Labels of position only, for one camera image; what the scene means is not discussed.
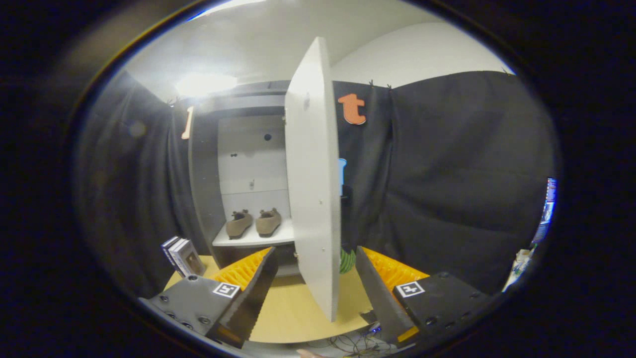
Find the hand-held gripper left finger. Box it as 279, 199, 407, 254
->
138, 247, 279, 350

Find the upright dark book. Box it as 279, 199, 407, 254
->
161, 236, 180, 267

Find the tangle of thin cables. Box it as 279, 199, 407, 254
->
306, 332, 400, 358

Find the white shoe cabinet door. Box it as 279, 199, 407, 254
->
284, 36, 342, 323

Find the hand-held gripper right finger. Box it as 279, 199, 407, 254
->
355, 246, 490, 348

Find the computer monitor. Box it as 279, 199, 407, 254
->
531, 177, 558, 245

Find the brown suede shoe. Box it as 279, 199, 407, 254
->
255, 208, 282, 237
226, 210, 254, 240

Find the ceiling light strip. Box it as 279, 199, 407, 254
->
189, 0, 266, 19

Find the pale desk clutter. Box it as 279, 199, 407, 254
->
502, 248, 536, 292

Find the upright book with picture cover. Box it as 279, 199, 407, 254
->
169, 239, 206, 277

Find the black backdrop cloth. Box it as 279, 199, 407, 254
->
75, 70, 555, 299

